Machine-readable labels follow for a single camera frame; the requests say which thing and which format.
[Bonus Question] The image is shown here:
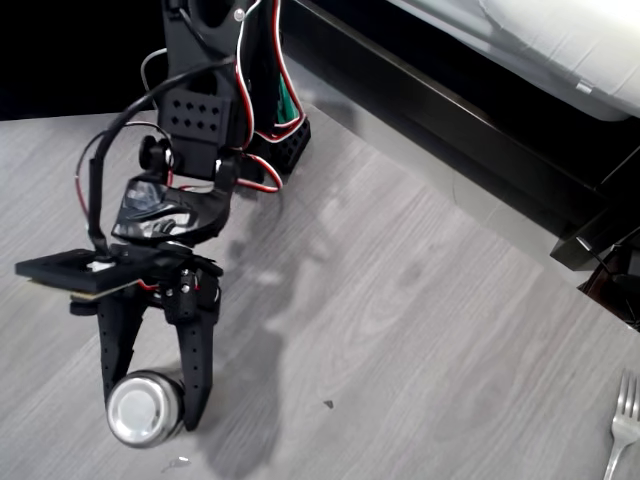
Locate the red white servo cable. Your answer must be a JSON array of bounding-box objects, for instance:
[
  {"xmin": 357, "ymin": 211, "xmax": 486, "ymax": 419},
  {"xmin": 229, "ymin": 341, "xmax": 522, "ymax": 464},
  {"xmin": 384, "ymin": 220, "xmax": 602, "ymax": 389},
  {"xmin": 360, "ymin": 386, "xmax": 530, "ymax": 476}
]
[{"xmin": 219, "ymin": 0, "xmax": 309, "ymax": 197}]

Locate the silver metal fork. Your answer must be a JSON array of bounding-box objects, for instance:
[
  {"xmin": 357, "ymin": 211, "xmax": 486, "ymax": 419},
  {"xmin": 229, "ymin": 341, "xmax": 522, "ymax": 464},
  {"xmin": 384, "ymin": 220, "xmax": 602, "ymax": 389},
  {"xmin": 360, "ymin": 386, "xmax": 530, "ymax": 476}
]
[{"xmin": 602, "ymin": 369, "xmax": 640, "ymax": 480}]

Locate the thin black power cable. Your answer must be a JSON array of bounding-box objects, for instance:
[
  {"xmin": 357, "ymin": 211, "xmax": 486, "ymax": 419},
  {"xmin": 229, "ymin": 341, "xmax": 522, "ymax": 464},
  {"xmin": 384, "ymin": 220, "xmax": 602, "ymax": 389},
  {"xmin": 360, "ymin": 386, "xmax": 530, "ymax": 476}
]
[{"xmin": 574, "ymin": 237, "xmax": 637, "ymax": 312}]

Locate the green circuit board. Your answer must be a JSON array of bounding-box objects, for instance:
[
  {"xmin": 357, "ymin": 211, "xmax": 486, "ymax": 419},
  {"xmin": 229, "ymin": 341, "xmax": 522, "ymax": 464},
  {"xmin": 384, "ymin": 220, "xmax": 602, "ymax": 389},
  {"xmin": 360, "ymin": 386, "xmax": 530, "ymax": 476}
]
[{"xmin": 273, "ymin": 69, "xmax": 305, "ymax": 127}]

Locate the thin grey wire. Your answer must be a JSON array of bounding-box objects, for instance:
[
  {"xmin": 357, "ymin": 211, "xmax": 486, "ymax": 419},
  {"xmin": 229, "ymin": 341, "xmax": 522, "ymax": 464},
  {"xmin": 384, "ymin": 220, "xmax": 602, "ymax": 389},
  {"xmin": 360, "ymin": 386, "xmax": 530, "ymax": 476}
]
[{"xmin": 140, "ymin": 47, "xmax": 169, "ymax": 91}]

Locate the silver metal can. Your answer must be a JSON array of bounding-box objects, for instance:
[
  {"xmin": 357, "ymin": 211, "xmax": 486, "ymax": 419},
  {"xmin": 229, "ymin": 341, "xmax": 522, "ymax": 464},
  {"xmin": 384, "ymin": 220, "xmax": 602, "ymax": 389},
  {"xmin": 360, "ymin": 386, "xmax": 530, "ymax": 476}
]
[{"xmin": 105, "ymin": 368, "xmax": 187, "ymax": 449}]

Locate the thick black camera cable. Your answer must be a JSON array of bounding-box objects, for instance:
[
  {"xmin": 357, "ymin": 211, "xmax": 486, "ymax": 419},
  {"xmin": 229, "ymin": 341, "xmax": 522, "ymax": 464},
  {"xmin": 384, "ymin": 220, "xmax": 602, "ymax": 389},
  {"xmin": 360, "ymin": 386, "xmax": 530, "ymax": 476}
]
[{"xmin": 79, "ymin": 54, "xmax": 236, "ymax": 256}]

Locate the white mattress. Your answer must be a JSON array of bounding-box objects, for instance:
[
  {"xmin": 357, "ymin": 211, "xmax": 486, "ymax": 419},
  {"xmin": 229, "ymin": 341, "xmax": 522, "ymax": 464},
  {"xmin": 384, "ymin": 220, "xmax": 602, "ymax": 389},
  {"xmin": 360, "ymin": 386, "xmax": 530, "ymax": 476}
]
[{"xmin": 387, "ymin": 0, "xmax": 640, "ymax": 121}]

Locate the black bed frame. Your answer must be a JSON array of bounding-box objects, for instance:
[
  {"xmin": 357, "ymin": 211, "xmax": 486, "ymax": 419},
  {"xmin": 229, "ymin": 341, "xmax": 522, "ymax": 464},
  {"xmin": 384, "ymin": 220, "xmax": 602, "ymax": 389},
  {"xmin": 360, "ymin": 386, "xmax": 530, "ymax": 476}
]
[{"xmin": 279, "ymin": 0, "xmax": 640, "ymax": 274}]

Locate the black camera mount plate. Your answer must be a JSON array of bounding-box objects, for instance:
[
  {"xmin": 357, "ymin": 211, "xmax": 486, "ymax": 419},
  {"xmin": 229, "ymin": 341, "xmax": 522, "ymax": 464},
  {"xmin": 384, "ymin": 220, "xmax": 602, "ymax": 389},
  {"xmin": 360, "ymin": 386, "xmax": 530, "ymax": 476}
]
[{"xmin": 14, "ymin": 247, "xmax": 164, "ymax": 317}]

